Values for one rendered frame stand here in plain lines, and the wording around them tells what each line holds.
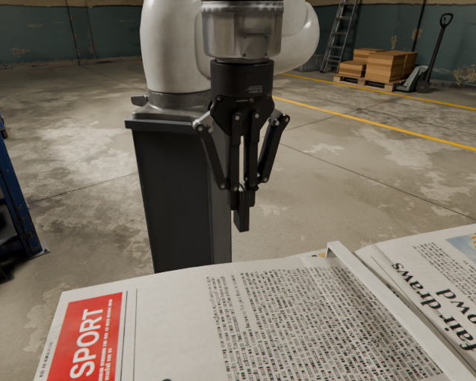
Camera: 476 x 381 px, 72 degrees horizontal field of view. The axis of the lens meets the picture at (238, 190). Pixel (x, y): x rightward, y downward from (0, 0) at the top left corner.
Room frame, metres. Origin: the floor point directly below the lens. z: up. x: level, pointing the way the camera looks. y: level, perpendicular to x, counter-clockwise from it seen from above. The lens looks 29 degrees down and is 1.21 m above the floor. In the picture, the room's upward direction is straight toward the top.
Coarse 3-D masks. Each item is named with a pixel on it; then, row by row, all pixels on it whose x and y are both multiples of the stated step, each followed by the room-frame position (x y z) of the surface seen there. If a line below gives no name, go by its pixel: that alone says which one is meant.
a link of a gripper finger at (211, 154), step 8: (192, 120) 0.40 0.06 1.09; (200, 128) 0.38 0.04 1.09; (200, 136) 0.38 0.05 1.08; (208, 136) 0.39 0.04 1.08; (208, 144) 0.39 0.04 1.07; (208, 152) 0.39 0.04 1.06; (216, 152) 0.39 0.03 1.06; (208, 160) 0.40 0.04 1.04; (216, 160) 0.39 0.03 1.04; (216, 168) 0.39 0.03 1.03; (216, 176) 0.39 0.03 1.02; (224, 184) 0.39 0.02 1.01
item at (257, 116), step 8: (256, 112) 0.40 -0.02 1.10; (256, 120) 0.40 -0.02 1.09; (256, 128) 0.40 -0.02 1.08; (248, 136) 0.41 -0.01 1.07; (256, 136) 0.40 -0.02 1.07; (248, 144) 0.41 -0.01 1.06; (256, 144) 0.41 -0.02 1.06; (248, 152) 0.41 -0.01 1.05; (256, 152) 0.41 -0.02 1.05; (248, 160) 0.41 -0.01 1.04; (256, 160) 0.41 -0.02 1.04; (248, 168) 0.41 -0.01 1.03; (256, 168) 0.41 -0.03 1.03; (248, 176) 0.41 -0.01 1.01; (256, 176) 0.41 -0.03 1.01; (248, 184) 0.41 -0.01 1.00; (256, 184) 0.41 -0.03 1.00
